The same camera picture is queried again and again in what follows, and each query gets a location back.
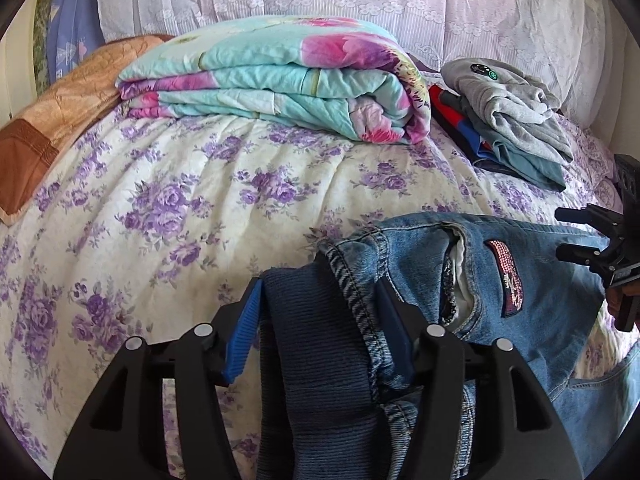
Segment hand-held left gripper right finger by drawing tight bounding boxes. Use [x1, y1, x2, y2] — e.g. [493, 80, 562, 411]
[375, 280, 586, 480]

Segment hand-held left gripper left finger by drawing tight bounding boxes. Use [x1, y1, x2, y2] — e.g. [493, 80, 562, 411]
[54, 277, 263, 480]

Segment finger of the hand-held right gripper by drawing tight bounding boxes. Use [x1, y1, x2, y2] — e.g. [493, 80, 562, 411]
[555, 203, 628, 241]
[556, 242, 618, 268]

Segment blue denim pants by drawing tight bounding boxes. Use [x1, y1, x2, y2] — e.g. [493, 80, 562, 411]
[257, 212, 640, 480]

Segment lilac frilled pillow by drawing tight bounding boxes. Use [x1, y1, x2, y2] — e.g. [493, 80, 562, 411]
[555, 112, 618, 211]

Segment teal folded garment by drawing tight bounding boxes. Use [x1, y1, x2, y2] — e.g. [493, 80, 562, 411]
[480, 130, 568, 192]

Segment grey hoodie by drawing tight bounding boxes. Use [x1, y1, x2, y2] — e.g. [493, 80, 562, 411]
[442, 57, 575, 163]

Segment red and blue garment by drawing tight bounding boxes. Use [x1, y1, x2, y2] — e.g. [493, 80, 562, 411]
[429, 84, 501, 168]

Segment purple floral bedspread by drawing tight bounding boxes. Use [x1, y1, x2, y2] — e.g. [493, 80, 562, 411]
[0, 105, 640, 480]

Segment folded turquoise floral blanket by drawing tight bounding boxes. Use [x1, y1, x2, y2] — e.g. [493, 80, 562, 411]
[117, 16, 432, 146]

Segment orange brown pillow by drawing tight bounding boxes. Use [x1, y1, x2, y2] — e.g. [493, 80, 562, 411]
[0, 35, 173, 226]

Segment blue patterned pillow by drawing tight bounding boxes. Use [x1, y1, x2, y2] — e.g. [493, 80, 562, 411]
[47, 0, 106, 83]

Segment green patterned cloth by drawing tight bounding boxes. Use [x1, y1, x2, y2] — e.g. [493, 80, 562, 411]
[34, 0, 58, 86]

